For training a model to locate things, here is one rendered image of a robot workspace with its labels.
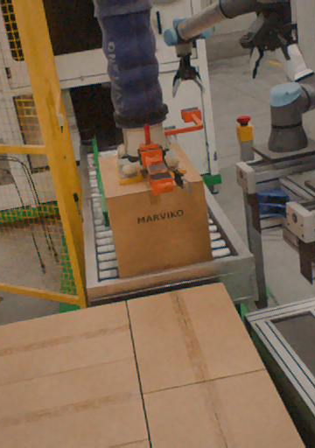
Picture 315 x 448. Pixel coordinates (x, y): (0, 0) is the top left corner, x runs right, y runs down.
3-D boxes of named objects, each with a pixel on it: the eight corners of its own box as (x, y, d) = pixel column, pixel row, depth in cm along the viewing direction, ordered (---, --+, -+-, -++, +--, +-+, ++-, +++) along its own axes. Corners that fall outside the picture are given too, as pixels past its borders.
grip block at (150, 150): (138, 161, 248) (136, 147, 246) (162, 157, 249) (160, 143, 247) (141, 167, 241) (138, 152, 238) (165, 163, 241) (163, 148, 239)
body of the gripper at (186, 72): (181, 83, 283) (178, 56, 278) (178, 80, 291) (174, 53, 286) (197, 80, 283) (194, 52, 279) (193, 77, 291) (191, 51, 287)
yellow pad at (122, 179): (114, 163, 286) (112, 152, 285) (135, 159, 287) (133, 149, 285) (118, 185, 255) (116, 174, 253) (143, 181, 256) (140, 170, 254)
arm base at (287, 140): (297, 137, 250) (297, 113, 246) (315, 146, 236) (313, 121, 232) (262, 145, 248) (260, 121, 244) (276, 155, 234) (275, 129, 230)
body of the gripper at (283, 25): (298, 45, 165) (296, -2, 160) (275, 52, 160) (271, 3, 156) (277, 45, 171) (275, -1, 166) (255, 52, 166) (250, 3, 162)
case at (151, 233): (112, 232, 315) (97, 157, 300) (188, 217, 318) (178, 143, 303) (122, 286, 259) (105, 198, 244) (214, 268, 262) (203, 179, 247)
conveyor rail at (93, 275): (83, 169, 473) (78, 145, 466) (89, 168, 473) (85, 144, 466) (94, 327, 260) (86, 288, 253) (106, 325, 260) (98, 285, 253)
